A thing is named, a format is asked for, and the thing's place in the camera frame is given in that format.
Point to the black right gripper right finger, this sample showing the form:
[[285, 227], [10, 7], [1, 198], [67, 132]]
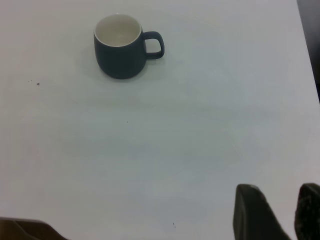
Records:
[[310, 215]]

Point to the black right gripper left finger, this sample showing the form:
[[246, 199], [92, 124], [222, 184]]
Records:
[[252, 220]]

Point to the dark grey ceramic mug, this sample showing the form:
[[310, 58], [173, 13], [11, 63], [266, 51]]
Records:
[[120, 60]]

